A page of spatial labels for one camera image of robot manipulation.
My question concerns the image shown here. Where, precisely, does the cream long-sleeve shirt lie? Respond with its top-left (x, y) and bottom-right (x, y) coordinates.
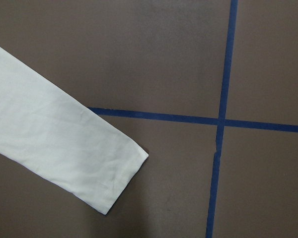
top-left (0, 47), bottom-right (148, 214)

